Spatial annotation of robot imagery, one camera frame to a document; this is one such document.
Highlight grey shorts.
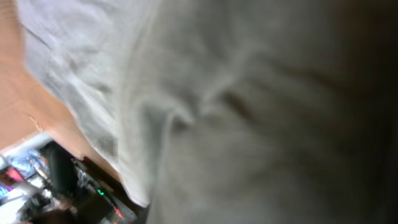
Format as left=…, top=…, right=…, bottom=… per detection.
left=17, top=0, right=397, bottom=224

